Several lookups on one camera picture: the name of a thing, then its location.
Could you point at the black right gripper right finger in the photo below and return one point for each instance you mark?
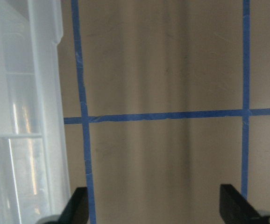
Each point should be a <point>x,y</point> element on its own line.
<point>235,209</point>

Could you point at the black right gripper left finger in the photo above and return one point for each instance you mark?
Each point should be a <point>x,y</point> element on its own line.
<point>77,208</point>

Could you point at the clear plastic box lid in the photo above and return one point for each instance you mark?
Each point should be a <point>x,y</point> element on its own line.
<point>34,180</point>

